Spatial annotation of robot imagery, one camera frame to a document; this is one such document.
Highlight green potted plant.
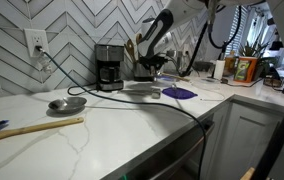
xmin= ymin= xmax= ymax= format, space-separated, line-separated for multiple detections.
xmin=237 ymin=32 xmax=269 ymax=60

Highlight light wooden block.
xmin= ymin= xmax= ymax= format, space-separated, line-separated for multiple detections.
xmin=239 ymin=166 xmax=257 ymax=180

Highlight thin white cable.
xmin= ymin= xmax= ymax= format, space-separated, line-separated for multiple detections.
xmin=194 ymin=87 xmax=227 ymax=103

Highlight yellow bottle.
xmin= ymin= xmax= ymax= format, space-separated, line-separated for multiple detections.
xmin=224 ymin=49 xmax=238 ymax=77

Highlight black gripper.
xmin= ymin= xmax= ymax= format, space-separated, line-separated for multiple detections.
xmin=137 ymin=54 xmax=169 ymax=82

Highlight white wall outlet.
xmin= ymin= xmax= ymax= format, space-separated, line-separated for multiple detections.
xmin=23 ymin=28 xmax=50 ymax=58

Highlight wooden spoon with round bowl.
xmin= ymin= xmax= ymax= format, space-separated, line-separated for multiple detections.
xmin=134 ymin=32 xmax=143 ymax=64

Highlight stainless dishwasher front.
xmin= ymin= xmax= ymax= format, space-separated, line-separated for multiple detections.
xmin=121 ymin=113 xmax=216 ymax=180

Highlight glass and steel electric kettle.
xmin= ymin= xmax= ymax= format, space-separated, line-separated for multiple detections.
xmin=164 ymin=49 xmax=184 ymax=75

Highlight steel utensil holder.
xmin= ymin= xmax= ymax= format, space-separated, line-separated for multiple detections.
xmin=132 ymin=61 xmax=156 ymax=83

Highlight black coffee maker cord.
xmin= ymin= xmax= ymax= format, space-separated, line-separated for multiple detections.
xmin=66 ymin=84 xmax=98 ymax=97

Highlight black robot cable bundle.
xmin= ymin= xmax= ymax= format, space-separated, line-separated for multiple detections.
xmin=177 ymin=4 xmax=284 ymax=180

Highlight orange Gatorade tub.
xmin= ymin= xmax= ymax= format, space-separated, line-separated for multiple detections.
xmin=233 ymin=56 xmax=259 ymax=84

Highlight window blinds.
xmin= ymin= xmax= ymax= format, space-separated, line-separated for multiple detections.
xmin=226 ymin=4 xmax=250 ymax=57

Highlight wooden flat spatula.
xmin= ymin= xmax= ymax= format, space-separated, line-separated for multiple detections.
xmin=0 ymin=116 xmax=85 ymax=147

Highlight white paper roll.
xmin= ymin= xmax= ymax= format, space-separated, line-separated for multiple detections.
xmin=213 ymin=59 xmax=227 ymax=81

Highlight grey cabinet door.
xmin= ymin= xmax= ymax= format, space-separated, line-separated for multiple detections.
xmin=211 ymin=95 xmax=284 ymax=180

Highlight black drip coffee maker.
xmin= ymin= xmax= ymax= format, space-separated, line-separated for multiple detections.
xmin=94 ymin=43 xmax=126 ymax=93

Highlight small round steel plate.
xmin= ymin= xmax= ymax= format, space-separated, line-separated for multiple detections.
xmin=47 ymin=96 xmax=88 ymax=115

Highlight wooden turner in holder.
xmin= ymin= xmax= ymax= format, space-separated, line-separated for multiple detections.
xmin=124 ymin=38 xmax=137 ymax=64

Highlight wooden spatula with slanted blade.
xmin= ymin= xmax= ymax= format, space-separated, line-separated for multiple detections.
xmin=157 ymin=71 xmax=191 ymax=83

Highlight dark power cable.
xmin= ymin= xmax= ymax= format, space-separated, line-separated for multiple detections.
xmin=35 ymin=45 xmax=207 ymax=180

